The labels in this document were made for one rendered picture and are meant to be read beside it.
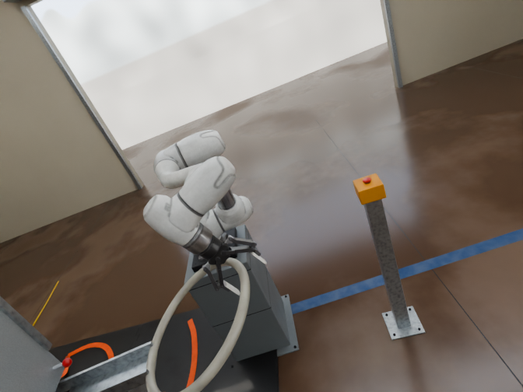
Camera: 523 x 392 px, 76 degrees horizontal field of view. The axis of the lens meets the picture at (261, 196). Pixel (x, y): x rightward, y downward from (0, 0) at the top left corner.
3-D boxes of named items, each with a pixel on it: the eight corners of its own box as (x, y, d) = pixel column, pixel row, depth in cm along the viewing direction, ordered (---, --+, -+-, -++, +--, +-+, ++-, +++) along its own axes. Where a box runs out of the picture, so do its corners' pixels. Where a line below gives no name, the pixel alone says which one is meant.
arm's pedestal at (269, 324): (230, 313, 271) (185, 240, 233) (288, 295, 265) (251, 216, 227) (229, 372, 227) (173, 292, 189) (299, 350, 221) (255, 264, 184)
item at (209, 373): (140, 442, 94) (131, 439, 93) (159, 313, 138) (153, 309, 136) (264, 343, 84) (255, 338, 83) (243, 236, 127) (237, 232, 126)
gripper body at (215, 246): (210, 229, 107) (231, 244, 111) (193, 249, 107) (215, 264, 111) (215, 237, 100) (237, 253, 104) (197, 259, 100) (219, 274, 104)
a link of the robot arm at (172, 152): (147, 162, 137) (177, 148, 138) (147, 151, 152) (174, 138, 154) (163, 188, 143) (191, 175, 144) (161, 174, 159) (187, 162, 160)
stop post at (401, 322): (425, 333, 200) (394, 184, 149) (391, 340, 204) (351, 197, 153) (412, 306, 217) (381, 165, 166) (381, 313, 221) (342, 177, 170)
